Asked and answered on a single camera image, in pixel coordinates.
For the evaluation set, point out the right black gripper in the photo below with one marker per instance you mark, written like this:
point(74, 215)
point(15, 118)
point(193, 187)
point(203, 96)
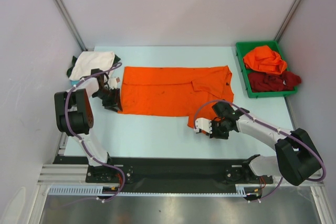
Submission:
point(216, 128)

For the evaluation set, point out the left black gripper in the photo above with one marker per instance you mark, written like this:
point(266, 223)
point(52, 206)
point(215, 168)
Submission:
point(115, 103)

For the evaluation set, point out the orange t shirt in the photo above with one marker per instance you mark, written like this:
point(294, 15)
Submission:
point(264, 59)
point(175, 92)

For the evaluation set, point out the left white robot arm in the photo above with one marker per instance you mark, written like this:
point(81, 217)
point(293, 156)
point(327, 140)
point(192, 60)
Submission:
point(87, 88)

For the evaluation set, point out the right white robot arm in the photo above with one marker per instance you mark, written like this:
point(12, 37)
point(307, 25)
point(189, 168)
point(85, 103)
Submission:
point(296, 158)

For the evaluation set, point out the folded light blue t shirt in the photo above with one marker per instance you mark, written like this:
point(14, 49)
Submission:
point(74, 83)

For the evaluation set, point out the folded white t shirt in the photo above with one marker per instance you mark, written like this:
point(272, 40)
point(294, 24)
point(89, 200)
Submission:
point(89, 60)

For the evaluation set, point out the dark red t shirt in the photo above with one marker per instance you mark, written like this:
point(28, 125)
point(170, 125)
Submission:
point(263, 82)

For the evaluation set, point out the green plastic bin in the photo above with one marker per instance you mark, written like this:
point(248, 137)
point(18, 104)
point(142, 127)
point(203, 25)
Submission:
point(242, 48)

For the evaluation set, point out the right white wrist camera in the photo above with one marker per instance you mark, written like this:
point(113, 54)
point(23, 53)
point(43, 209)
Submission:
point(203, 125)

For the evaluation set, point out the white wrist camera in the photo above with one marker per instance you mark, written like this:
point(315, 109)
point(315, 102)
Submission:
point(203, 125)
point(113, 82)

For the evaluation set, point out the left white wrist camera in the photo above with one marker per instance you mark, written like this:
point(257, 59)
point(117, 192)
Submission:
point(113, 82)

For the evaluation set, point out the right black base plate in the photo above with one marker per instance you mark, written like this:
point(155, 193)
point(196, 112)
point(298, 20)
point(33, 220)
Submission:
point(243, 175)

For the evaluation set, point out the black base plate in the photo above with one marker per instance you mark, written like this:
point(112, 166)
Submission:
point(106, 175)
point(243, 175)

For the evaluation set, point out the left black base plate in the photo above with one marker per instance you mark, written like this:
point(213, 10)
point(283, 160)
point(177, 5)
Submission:
point(106, 175)

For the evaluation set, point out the left aluminium side rail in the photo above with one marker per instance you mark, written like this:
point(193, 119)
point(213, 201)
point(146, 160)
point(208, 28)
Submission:
point(68, 119)

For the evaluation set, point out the aluminium front rail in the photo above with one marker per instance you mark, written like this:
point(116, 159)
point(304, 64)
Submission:
point(142, 173)

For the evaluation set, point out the white slotted cable duct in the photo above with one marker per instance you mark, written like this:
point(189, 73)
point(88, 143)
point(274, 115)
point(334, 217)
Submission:
point(105, 191)

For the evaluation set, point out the left aluminium corner post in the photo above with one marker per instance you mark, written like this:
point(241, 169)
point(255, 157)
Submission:
point(70, 24)

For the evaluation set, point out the aluminium corner post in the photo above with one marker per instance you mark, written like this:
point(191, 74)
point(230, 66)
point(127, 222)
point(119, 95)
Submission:
point(70, 24)
point(288, 17)

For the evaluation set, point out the right aluminium corner post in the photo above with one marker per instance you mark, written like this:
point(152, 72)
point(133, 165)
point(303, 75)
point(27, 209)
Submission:
point(288, 17)

